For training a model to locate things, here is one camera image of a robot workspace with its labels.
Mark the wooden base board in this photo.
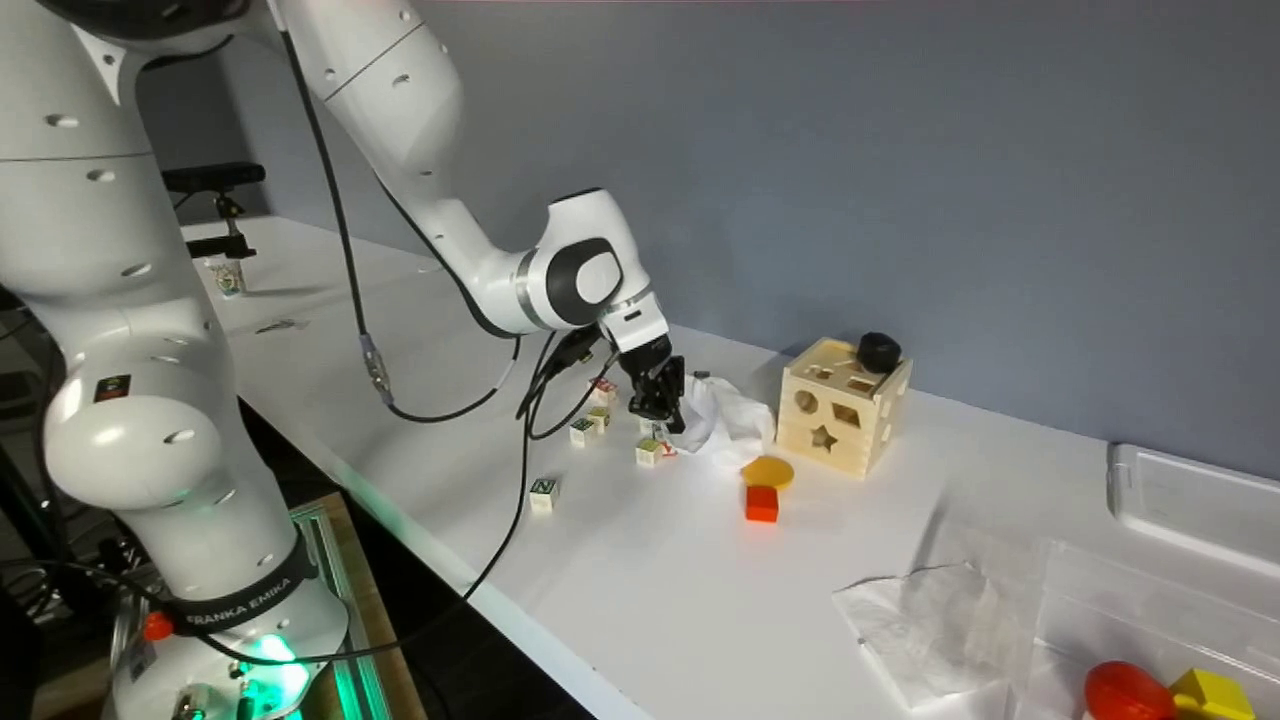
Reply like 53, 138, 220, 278
283, 492, 431, 720

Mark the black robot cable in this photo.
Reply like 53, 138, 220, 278
276, 24, 527, 430
461, 350, 622, 603

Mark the red ball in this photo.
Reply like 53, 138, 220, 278
1080, 656, 1182, 720

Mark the black round knob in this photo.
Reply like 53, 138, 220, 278
856, 330, 907, 380

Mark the black camera stand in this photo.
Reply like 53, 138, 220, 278
162, 157, 270, 266

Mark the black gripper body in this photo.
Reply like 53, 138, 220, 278
610, 315, 686, 392

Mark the small letter block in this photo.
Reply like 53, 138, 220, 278
205, 255, 254, 300

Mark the red house-shaped block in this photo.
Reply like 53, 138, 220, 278
741, 482, 784, 530

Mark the wooden shape sorter box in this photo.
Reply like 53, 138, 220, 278
778, 333, 915, 484

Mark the yellow wooden disc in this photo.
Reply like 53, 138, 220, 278
738, 453, 802, 492

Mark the yellow toy block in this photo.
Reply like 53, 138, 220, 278
1167, 666, 1262, 720

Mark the white cloth bag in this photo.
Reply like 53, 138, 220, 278
671, 374, 781, 472

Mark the clear plastic bag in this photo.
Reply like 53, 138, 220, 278
833, 500, 1061, 720

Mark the clear plastic container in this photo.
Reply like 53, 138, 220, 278
1035, 537, 1280, 720

